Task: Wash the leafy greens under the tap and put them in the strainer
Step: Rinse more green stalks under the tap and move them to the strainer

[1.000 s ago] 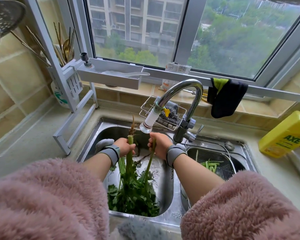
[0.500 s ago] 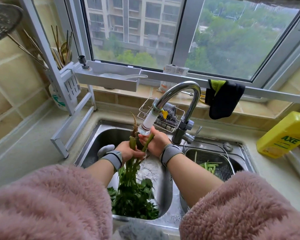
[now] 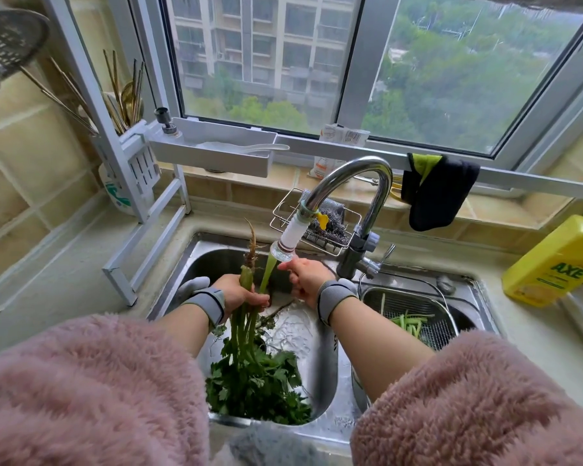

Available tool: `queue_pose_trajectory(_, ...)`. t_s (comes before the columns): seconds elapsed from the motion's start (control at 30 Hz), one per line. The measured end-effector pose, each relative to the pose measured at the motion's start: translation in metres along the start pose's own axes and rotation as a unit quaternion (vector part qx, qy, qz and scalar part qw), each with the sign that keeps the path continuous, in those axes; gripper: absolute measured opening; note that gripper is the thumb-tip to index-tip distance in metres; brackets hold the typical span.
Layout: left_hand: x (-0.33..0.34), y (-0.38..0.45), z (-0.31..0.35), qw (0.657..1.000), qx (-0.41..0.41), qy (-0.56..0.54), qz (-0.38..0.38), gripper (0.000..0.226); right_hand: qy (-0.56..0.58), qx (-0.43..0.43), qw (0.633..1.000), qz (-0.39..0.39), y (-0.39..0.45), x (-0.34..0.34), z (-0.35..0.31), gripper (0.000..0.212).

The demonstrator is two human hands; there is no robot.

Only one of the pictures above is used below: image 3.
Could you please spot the person's left hand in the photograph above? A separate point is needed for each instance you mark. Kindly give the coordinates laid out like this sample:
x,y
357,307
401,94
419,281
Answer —
x,y
235,293

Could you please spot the person's right hand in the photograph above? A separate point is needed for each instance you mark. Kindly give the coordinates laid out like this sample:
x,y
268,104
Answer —
x,y
311,279

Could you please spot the person's right fingers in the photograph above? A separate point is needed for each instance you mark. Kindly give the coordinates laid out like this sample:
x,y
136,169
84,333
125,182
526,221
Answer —
x,y
295,279

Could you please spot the person's left fingers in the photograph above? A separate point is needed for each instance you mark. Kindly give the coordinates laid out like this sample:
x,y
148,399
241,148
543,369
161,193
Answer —
x,y
260,301

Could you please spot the green leafy celery bunch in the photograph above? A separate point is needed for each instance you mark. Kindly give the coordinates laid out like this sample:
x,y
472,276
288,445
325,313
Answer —
x,y
255,378

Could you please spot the person's left forearm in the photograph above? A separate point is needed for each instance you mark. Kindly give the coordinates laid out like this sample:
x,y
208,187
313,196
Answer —
x,y
187,329

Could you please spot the person's right forearm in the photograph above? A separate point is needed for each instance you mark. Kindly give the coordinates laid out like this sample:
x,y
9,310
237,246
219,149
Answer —
x,y
374,344

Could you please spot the grey right wristband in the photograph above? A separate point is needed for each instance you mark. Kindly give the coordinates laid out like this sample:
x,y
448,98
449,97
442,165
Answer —
x,y
333,296

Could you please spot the grey wristband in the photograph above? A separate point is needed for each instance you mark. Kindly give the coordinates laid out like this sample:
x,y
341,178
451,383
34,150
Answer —
x,y
206,300
333,296

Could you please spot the white faucet filter nozzle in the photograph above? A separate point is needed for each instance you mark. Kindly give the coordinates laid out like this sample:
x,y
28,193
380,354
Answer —
x,y
290,235

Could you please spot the grey left wristband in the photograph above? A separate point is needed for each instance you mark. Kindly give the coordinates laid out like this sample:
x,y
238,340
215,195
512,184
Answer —
x,y
206,300

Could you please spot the stainless steel double sink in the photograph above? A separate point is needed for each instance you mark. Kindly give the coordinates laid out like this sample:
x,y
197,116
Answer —
x,y
316,334

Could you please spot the steel wool scrubber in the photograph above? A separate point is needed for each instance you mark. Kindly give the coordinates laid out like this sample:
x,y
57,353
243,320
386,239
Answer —
x,y
333,220

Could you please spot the chrome curved faucet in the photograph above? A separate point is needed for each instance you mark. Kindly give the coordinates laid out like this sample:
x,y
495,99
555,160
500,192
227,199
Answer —
x,y
364,189

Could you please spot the cut green celery stalks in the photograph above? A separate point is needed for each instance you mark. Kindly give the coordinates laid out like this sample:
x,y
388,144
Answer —
x,y
410,322

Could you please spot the white plastic spoon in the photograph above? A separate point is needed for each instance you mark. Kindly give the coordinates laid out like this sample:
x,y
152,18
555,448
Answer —
x,y
252,148

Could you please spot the white printed packet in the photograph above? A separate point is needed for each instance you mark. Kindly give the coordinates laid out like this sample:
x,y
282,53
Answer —
x,y
337,145

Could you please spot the grey fluffy garment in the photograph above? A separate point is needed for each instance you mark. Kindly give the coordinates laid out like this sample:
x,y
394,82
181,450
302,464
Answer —
x,y
272,448

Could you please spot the white rack tray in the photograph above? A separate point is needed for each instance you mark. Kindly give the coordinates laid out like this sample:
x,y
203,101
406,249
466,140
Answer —
x,y
213,150

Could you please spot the black and green cloth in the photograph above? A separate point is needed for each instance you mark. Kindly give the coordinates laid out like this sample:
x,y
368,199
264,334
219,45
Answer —
x,y
439,191

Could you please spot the white metal dish rack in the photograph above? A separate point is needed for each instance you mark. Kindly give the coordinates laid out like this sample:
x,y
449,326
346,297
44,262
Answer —
x,y
126,189

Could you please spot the white slotted cutlery holder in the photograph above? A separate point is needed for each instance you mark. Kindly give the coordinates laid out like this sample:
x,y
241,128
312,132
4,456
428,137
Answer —
x,y
138,164

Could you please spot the white cup green print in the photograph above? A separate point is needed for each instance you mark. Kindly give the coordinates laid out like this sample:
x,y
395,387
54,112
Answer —
x,y
112,191

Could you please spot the pink fluffy left sleeve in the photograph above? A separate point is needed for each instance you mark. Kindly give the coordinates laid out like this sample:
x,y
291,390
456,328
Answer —
x,y
87,393

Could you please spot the pink fluffy sleeve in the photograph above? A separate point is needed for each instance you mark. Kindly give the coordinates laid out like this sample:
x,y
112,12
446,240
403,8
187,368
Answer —
x,y
87,393
476,407

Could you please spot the small black knob stopper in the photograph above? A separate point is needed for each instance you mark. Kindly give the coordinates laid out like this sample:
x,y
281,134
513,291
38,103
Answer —
x,y
165,118

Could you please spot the pink fluffy right sleeve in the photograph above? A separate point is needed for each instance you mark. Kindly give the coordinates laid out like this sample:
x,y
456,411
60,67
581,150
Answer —
x,y
476,407

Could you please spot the bunch of chopsticks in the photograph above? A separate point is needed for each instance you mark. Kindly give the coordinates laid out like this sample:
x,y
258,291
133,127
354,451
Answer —
x,y
121,96

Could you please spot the yellow detergent bottle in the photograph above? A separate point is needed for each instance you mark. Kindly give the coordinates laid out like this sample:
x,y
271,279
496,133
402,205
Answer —
x,y
554,262

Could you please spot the metal perforated skimmer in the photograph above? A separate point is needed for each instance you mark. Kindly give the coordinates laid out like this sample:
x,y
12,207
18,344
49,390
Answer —
x,y
5,41

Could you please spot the white window frame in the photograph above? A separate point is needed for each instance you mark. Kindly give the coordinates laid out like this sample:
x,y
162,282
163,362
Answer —
x,y
364,67

